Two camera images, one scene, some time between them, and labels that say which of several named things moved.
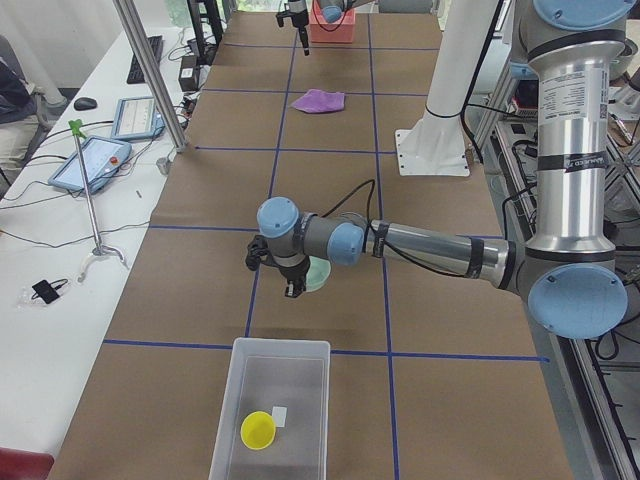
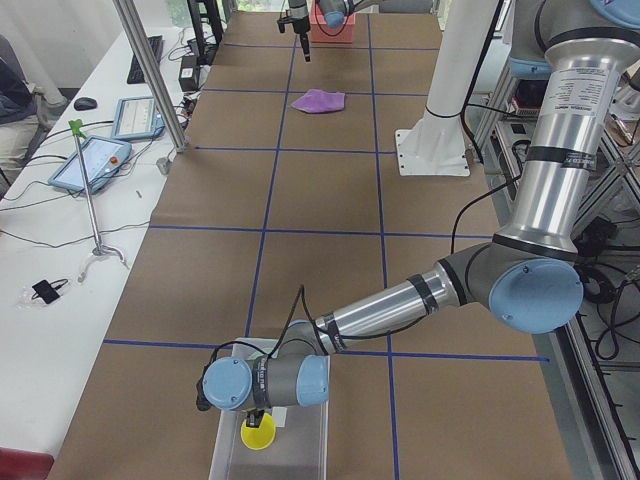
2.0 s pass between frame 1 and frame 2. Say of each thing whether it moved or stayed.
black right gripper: stayed
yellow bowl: stayed
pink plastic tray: stayed
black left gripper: moved
